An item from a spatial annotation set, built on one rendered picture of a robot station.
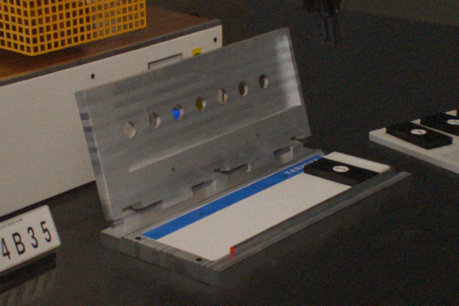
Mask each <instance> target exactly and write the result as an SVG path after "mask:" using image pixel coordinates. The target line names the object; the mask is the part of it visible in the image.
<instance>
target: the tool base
mask: <svg viewBox="0 0 459 306"><path fill-rule="evenodd" d="M291 143H292V144H290V145H287V146H286V147H283V148H282V149H281V150H279V151H277V152H275V153H274V155H275V159H274V161H273V162H270V163H268V164H265V165H263V166H261V167H258V168H257V169H254V170H252V171H249V172H247V171H246V170H248V169H249V166H248V165H244V166H242V167H239V168H238V169H235V170H233V171H230V172H228V173H220V172H215V173H214V177H213V178H211V179H209V180H206V181H204V183H203V184H200V185H198V186H195V187H193V188H192V191H193V196H192V197H190V198H188V199H186V200H183V201H181V202H179V203H176V204H174V205H172V206H170V207H168V208H165V209H163V210H161V209H160V208H161V207H163V204H162V202H158V203H157V204H154V205H152V206H150V207H148V208H145V209H143V210H140V211H139V212H135V211H133V210H126V211H124V216H123V217H120V218H118V219H116V220H113V222H112V224H111V227H110V228H108V229H105V230H102V231H101V232H100V245H101V246H104V247H106V248H109V249H112V250H117V251H120V252H122V253H126V254H128V255H131V256H134V257H136V258H139V259H141V260H145V261H148V262H151V263H153V264H156V265H159V266H162V267H164V268H168V269H169V270H173V271H175V272H177V273H181V274H183V275H186V276H189V277H192V278H194V279H195V280H198V281H202V282H204V283H207V284H210V285H212V286H215V287H217V288H222V287H224V286H226V285H228V284H229V283H231V282H233V281H234V280H236V279H238V278H240V277H242V276H243V275H246V274H247V273H250V272H251V271H253V270H255V269H257V268H259V267H261V266H262V265H264V264H267V263H269V262H271V261H273V260H274V259H276V258H278V257H280V256H282V255H284V254H285V253H286V252H288V251H290V250H292V249H294V248H296V247H297V246H299V245H301V244H303V243H305V242H307V241H308V240H311V239H312V238H315V237H316V236H318V235H320V234H322V233H324V232H326V231H328V230H330V229H331V228H334V227H336V226H338V225H340V224H341V223H343V222H345V221H347V220H349V219H351V218H353V217H355V216H357V215H358V214H361V213H362V214H363V212H365V211H368V210H370V209H372V208H374V207H375V206H377V205H379V204H381V203H384V202H386V201H387V200H389V199H391V198H393V197H395V196H397V195H399V194H401V193H403V192H405V191H407V190H409V189H411V188H412V186H411V182H412V174H411V173H408V172H405V171H401V172H398V173H397V174H396V175H394V176H391V177H390V178H387V179H385V180H383V181H381V182H379V183H377V184H375V185H373V186H370V187H368V188H366V189H364V190H362V191H361V192H359V193H357V194H355V195H353V196H351V197H349V198H347V199H344V200H342V201H340V202H338V203H336V204H334V205H332V206H330V207H328V208H326V209H324V210H322V211H320V212H318V213H317V214H315V215H313V216H311V217H309V218H307V219H305V220H303V221H301V222H299V223H297V224H295V225H292V226H290V227H288V228H286V229H284V230H282V231H280V232H278V233H276V234H275V235H273V236H271V237H269V238H267V239H265V240H263V241H261V242H259V243H257V244H255V245H253V246H251V247H249V248H247V249H245V250H243V251H241V252H239V253H237V254H235V255H234V254H231V253H229V254H227V255H225V256H223V257H221V258H219V259H217V260H215V261H214V262H213V260H209V259H207V258H203V257H202V256H199V255H195V254H193V253H190V252H188V251H183V250H181V249H177V248H175V247H172V246H169V245H166V244H164V243H161V242H158V241H155V240H152V239H150V238H146V237H144V236H141V233H143V232H146V231H148V230H150V229H152V228H154V227H156V226H159V225H161V224H163V223H166V222H168V221H170V220H173V219H174V218H176V217H178V216H180V215H182V214H184V213H187V212H189V211H191V210H194V209H196V208H198V207H200V206H203V205H204V204H207V203H209V202H211V201H214V200H216V199H218V198H220V197H222V196H224V195H227V194H229V193H231V192H233V191H236V190H238V189H241V188H242V187H244V186H246V185H249V184H251V183H253V182H256V181H258V180H260V179H262V178H265V177H266V176H269V175H271V174H273V173H276V172H278V171H280V170H282V169H285V168H286V167H289V166H291V165H293V164H296V163H298V162H300V161H303V160H305V159H306V158H309V157H311V156H313V155H319V156H326V155H325V154H324V153H326V152H322V150H319V149H315V150H313V149H309V148H305V147H303V145H305V144H307V143H309V140H308V139H305V140H302V141H296V140H293V139H292V140H291ZM138 236H140V237H141V240H135V238H137V237H138ZM197 258H202V259H203V260H202V261H200V262H198V261H196V259H197Z"/></svg>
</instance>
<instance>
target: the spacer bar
mask: <svg viewBox="0 0 459 306"><path fill-rule="evenodd" d="M323 157H324V158H329V159H333V160H335V161H340V162H343V163H348V164H351V165H356V166H359V167H363V168H364V169H369V170H371V171H377V172H379V173H382V172H384V171H386V170H388V169H389V166H386V165H381V164H378V163H376V162H372V161H368V160H365V159H362V158H357V157H353V156H349V155H345V154H341V153H338V152H333V153H331V154H328V155H326V156H323Z"/></svg>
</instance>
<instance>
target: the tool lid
mask: <svg viewBox="0 0 459 306"><path fill-rule="evenodd" d="M291 41H292V39H291V36H290V30H289V27H286V28H281V29H276V30H274V31H269V32H267V33H263V34H261V35H258V36H254V37H252V38H249V39H248V40H243V41H241V42H237V43H234V44H231V45H228V46H224V47H221V48H218V49H215V50H213V51H208V52H206V53H202V54H200V55H196V56H193V57H190V58H186V59H183V60H180V61H177V62H173V63H171V64H167V65H165V66H161V67H158V68H155V69H152V70H147V71H145V72H141V73H138V74H134V75H130V76H125V77H123V78H120V79H117V80H114V81H110V82H107V83H103V84H100V85H97V86H94V87H90V88H87V89H83V90H81V91H78V92H75V93H74V95H75V98H76V103H77V107H78V110H79V115H80V119H81V124H82V125H83V130H84V133H85V138H86V142H87V146H88V150H89V155H90V158H91V162H92V167H93V170H94V175H95V179H96V184H97V187H98V192H99V196H100V201H101V204H102V209H103V212H104V216H105V221H108V220H116V219H118V218H120V217H123V216H124V212H123V209H124V208H126V207H129V206H131V205H132V207H133V209H141V208H145V207H146V206H149V205H150V204H153V203H155V202H157V203H158V202H162V204H163V207H161V208H160V209H161V210H163V209H165V208H168V207H170V206H172V205H174V204H176V203H179V202H181V201H183V200H186V199H188V198H190V197H192V196H193V191H192V188H191V187H192V186H195V185H196V184H199V183H201V182H204V181H206V180H209V179H211V178H213V177H214V172H213V170H215V169H218V168H220V170H221V171H229V170H231V169H234V168H236V167H239V166H241V165H243V166H244V165H248V166H249V169H248V170H246V171H247V172H249V171H252V170H254V169H257V168H258V167H261V166H263V165H265V164H268V163H270V162H273V161H274V159H275V155H274V153H273V152H274V151H276V150H278V149H281V148H283V147H286V146H287V145H290V144H292V143H291V139H290V137H293V136H295V137H296V139H304V138H306V137H309V136H311V133H310V129H309V123H308V119H307V114H306V110H305V104H304V100H303V95H302V91H301V85H300V81H299V77H298V72H297V68H296V62H295V58H294V52H293V48H292V43H291ZM260 75H262V76H263V78H264V87H263V88H261V87H260V84H259V77H260ZM240 82H241V83H242V84H243V85H244V87H245V92H244V94H243V95H241V94H240V92H239V90H238V86H239V84H240ZM219 90H221V91H222V92H223V95H224V100H223V102H222V103H220V102H219V100H218V98H217V94H218V91H219ZM198 97H199V98H200V99H201V101H202V109H201V111H198V110H197V108H196V106H195V101H196V99H197V98H198ZM175 105H176V106H178V108H179V110H180V117H179V118H178V119H176V118H175V117H174V116H173V107H174V106H175ZM152 113H153V114H154V115H155V116H156V126H155V127H154V128H152V127H151V126H150V123H149V117H150V115H151V114H152ZM126 122H128V123H129V124H130V125H131V128H132V132H131V135H130V136H129V137H127V136H126V135H125V134H124V125H125V123H126Z"/></svg>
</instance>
